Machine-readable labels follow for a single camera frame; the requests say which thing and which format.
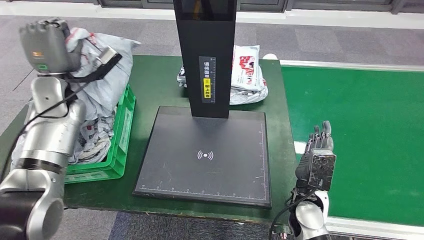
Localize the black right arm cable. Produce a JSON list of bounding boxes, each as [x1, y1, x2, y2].
[[268, 180, 324, 240]]

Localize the crumpled grey parcel bag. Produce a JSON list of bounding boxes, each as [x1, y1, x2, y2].
[[229, 66, 269, 106]]

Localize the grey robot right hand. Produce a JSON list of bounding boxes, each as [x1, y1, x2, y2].
[[294, 120, 335, 191]]

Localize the white parcel with red print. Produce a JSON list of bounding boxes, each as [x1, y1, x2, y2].
[[230, 44, 267, 92]]

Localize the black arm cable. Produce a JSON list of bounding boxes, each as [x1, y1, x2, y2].
[[0, 79, 92, 183], [268, 180, 324, 240]]

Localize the large grey parcel red logo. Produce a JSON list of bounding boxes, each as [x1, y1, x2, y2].
[[10, 109, 117, 171]]

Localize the green plastic crate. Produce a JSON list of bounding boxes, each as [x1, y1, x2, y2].
[[62, 83, 137, 185]]

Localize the metal conveyor bracket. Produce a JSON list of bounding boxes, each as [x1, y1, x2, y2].
[[268, 224, 292, 240]]

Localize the green conveyor belt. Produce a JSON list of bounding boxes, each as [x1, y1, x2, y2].
[[280, 65, 424, 228]]

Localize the grey window frame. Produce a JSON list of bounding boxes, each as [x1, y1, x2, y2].
[[6, 0, 424, 16]]

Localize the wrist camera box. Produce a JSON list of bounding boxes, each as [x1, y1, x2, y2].
[[64, 45, 123, 84], [308, 149, 337, 192]]

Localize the grey parcel with black stripes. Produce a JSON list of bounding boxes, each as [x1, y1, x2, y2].
[[64, 27, 142, 125]]

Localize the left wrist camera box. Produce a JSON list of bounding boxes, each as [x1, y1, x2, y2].
[[64, 45, 123, 84]]

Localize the small white parcel black marks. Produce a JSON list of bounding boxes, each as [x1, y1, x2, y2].
[[176, 65, 188, 89]]

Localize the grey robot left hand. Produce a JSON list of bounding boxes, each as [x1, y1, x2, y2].
[[18, 17, 84, 75]]

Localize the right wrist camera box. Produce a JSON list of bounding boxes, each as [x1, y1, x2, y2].
[[308, 149, 337, 192]]

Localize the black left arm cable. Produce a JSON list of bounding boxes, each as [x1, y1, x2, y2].
[[0, 79, 92, 183]]

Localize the black inbound scanner machine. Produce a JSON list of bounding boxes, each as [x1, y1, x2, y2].
[[132, 0, 273, 210]]

